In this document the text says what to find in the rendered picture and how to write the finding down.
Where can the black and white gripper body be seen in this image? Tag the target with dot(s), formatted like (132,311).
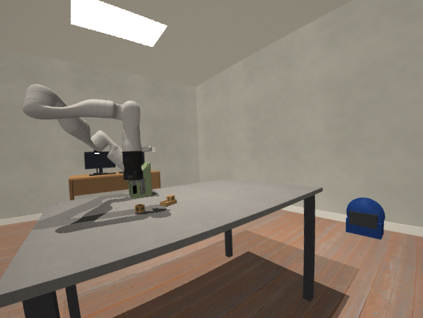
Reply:
(132,158)

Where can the small wooden tray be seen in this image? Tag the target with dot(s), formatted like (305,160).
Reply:
(165,203)

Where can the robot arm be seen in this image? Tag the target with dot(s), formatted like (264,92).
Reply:
(40,103)

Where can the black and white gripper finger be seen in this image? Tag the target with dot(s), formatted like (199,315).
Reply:
(142,187)
(134,187)

